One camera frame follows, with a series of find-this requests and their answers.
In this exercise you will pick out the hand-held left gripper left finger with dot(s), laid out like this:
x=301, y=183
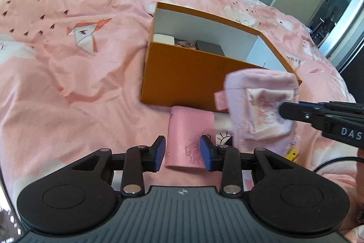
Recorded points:
x=159, y=153

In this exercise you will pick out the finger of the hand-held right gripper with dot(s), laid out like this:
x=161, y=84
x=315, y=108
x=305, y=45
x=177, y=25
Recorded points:
x=295, y=112
x=321, y=105

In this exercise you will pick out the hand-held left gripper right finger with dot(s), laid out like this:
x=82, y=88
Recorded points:
x=207, y=152

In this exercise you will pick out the pink card wallet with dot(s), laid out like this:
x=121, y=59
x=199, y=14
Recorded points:
x=184, y=132

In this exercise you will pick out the pale pink cloth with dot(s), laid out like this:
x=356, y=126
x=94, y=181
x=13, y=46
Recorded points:
x=256, y=89

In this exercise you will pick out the orange cardboard box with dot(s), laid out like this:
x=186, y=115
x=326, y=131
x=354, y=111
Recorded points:
x=182, y=80

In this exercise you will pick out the long white box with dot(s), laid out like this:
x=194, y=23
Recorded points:
x=163, y=39

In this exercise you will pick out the person's right forearm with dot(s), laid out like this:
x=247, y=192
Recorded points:
x=358, y=203

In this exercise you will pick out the yellow plush toy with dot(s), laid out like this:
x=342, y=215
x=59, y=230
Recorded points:
x=293, y=154

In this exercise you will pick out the pink printed blanket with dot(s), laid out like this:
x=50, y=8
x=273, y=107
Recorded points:
x=71, y=60

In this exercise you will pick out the black smartphone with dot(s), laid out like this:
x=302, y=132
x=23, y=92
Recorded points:
x=7, y=217

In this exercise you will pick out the sliding door frame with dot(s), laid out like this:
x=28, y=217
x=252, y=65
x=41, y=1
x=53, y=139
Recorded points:
x=344, y=26

